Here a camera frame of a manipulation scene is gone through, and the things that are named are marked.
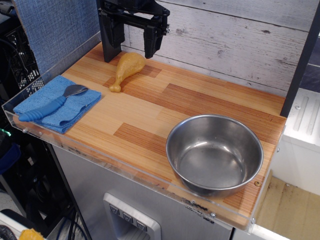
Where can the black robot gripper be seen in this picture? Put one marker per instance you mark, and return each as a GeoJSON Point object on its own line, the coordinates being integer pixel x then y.
{"type": "Point", "coordinates": [142, 14]}

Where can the blue handled metal spoon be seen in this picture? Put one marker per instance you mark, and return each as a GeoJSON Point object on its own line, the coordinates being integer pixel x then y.
{"type": "Point", "coordinates": [40, 113]}

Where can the yellow toy chicken drumstick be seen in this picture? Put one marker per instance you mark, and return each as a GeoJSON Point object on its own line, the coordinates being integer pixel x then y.
{"type": "Point", "coordinates": [129, 64]}

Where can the blue fabric partition panel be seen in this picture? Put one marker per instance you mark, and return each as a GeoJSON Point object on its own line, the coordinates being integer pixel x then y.
{"type": "Point", "coordinates": [59, 32]}

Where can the blue folded cloth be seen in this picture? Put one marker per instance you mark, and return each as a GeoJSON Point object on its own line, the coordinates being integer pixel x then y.
{"type": "Point", "coordinates": [66, 116]}

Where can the black plastic crate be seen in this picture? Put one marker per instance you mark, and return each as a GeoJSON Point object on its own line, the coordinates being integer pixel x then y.
{"type": "Point", "coordinates": [21, 63]}

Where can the stainless steel bowl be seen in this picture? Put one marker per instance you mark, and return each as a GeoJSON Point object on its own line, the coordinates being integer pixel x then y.
{"type": "Point", "coordinates": [214, 155]}

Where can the clear acrylic table guard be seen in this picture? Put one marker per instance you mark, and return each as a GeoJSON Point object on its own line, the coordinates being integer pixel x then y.
{"type": "Point", "coordinates": [127, 131]}

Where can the silver toy fridge cabinet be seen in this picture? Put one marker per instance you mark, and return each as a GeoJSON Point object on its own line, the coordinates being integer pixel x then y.
{"type": "Point", "coordinates": [89, 182]}

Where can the ice dispenser button panel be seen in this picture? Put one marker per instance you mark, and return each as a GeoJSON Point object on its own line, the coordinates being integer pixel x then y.
{"type": "Point", "coordinates": [128, 223]}

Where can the white ribbed side unit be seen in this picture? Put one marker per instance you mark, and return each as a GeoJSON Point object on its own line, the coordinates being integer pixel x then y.
{"type": "Point", "coordinates": [296, 160]}

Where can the yellow object bottom left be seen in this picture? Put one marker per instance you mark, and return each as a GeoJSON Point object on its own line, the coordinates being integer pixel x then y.
{"type": "Point", "coordinates": [30, 234]}

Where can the dark right frame post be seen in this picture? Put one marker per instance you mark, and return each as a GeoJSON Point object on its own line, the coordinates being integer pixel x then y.
{"type": "Point", "coordinates": [302, 63]}

